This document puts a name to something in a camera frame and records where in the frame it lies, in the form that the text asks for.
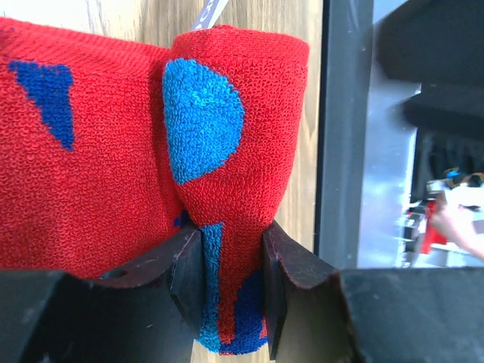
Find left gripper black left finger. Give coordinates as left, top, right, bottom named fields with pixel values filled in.
left=1, top=225, right=204, bottom=362

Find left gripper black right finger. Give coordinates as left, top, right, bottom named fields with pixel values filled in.
left=262, top=223, right=483, bottom=362

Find teal red-trimmed towel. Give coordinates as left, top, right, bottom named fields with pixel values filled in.
left=1, top=18, right=309, bottom=355

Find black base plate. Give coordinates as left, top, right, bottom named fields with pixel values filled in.
left=314, top=0, right=374, bottom=268

